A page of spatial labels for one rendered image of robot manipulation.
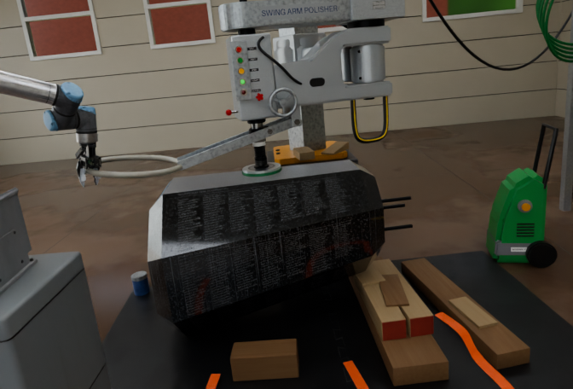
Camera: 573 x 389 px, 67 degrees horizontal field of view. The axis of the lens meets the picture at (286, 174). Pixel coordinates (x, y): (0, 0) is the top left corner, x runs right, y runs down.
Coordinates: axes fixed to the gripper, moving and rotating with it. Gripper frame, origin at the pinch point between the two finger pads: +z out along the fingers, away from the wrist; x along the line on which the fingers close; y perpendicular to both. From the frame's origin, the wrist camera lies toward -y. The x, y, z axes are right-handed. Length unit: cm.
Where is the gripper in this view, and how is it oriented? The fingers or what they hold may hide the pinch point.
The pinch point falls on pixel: (89, 183)
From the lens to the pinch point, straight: 226.2
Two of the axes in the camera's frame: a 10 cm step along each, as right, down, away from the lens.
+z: -0.2, 9.7, 2.3
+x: 7.0, -1.5, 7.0
